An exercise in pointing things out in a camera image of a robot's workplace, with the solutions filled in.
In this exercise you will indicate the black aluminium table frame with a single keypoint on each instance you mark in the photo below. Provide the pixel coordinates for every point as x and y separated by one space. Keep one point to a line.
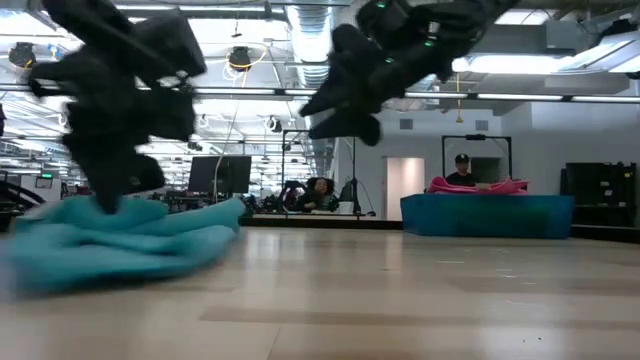
605 234

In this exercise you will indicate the silver ventilation duct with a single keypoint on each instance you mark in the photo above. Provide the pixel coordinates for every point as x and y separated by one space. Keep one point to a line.
312 40

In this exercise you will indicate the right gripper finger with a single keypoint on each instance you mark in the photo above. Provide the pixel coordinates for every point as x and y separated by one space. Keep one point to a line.
355 125
345 92

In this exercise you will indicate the dark blue bin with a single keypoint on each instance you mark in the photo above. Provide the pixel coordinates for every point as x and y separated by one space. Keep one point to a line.
485 217

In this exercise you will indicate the black gantry frame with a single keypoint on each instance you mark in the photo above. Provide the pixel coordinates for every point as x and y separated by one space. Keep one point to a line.
283 160
475 136

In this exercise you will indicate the pink microfiber towel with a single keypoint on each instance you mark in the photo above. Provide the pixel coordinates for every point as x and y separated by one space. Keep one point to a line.
500 189

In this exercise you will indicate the black flat monitor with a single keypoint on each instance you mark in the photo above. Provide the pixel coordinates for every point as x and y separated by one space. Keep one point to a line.
220 175

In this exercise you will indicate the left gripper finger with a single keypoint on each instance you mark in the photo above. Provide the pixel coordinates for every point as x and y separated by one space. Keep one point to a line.
115 170
172 115

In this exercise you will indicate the light blue microfiber towel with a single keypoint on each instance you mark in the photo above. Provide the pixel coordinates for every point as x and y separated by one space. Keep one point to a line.
125 245

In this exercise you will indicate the black cabinet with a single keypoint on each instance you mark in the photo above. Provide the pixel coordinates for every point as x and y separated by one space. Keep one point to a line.
600 195

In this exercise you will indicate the person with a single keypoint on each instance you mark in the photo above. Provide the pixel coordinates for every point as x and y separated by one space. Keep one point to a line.
462 177
320 192

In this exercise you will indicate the long light strip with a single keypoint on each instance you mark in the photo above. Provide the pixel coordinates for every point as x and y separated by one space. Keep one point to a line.
525 96

